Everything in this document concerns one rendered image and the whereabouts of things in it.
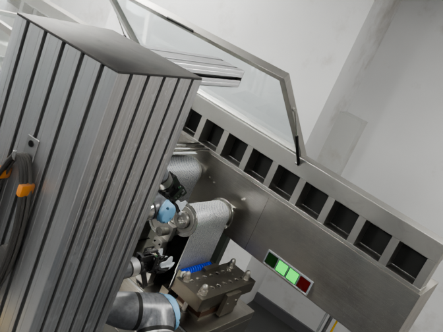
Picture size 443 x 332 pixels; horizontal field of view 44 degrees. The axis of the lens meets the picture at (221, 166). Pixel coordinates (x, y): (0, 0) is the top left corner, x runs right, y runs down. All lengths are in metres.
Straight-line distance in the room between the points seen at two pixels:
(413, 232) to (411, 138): 1.81
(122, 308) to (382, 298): 1.06
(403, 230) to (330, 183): 0.35
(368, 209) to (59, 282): 1.47
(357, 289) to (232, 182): 0.74
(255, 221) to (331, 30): 1.50
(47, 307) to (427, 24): 3.32
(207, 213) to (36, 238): 1.41
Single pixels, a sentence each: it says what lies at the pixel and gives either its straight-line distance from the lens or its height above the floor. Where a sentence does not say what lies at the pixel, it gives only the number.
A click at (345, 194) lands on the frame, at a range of 2.30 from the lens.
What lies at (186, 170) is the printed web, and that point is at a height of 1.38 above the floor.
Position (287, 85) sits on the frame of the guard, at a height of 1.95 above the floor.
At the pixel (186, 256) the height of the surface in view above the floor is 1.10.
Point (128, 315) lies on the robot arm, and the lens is 1.71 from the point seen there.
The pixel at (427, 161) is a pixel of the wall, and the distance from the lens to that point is 3.95.
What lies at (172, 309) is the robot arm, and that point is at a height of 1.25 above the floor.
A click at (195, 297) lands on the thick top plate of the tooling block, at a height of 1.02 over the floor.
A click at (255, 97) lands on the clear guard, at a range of 2.30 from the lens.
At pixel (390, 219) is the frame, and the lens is 2.24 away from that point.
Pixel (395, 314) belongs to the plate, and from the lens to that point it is 2.30.
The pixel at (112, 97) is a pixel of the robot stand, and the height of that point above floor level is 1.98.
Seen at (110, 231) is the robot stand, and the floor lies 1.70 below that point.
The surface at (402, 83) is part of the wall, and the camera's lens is 3.97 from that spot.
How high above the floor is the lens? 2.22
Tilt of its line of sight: 18 degrees down
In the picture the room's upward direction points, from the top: 23 degrees clockwise
